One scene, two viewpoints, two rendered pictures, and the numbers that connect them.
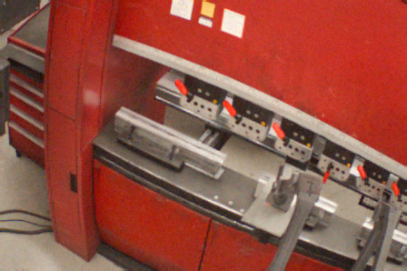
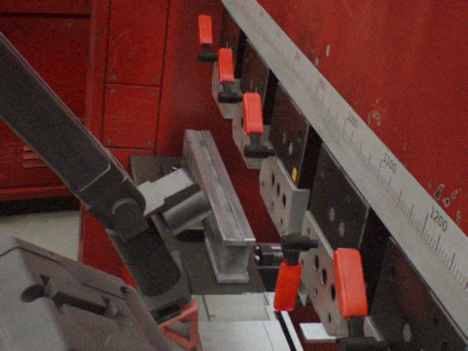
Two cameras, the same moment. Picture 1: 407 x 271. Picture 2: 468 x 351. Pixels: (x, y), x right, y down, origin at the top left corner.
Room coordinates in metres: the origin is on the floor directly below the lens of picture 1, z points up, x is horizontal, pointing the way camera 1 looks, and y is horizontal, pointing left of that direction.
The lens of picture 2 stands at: (1.53, -1.04, 1.66)
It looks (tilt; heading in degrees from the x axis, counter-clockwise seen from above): 25 degrees down; 54
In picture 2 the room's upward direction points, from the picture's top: 8 degrees clockwise
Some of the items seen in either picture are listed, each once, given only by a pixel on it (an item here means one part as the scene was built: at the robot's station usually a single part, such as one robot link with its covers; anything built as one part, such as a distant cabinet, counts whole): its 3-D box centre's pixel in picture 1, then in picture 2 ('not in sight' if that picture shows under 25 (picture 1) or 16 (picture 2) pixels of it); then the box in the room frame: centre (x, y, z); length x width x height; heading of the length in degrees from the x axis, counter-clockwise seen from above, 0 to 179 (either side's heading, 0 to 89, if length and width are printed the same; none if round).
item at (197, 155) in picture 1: (167, 142); (213, 197); (2.33, 0.14, 0.92); 0.50 x 0.06 x 0.10; 69
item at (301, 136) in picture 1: (298, 135); (310, 161); (2.14, -0.35, 1.26); 0.15 x 0.09 x 0.17; 69
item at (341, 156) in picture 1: (339, 155); (362, 240); (2.07, -0.54, 1.26); 0.15 x 0.09 x 0.17; 69
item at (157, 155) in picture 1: (149, 151); (180, 198); (2.30, 0.21, 0.89); 0.30 x 0.05 x 0.03; 69
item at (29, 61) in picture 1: (15, 73); not in sight; (2.34, 0.94, 1.17); 0.40 x 0.24 x 0.07; 69
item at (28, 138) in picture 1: (51, 92); not in sight; (2.99, 0.91, 0.50); 0.50 x 0.50 x 1.00; 69
